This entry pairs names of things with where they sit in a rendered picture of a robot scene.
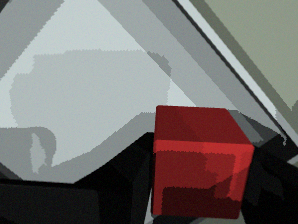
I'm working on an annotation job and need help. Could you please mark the red block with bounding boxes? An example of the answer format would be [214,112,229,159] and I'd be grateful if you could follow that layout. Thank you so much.
[151,105,254,219]

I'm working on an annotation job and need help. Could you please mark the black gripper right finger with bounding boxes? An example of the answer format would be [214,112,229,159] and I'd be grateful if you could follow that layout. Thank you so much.
[241,145,298,224]

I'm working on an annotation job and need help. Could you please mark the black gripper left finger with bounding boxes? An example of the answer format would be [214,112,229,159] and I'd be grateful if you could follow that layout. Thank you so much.
[0,132,154,224]

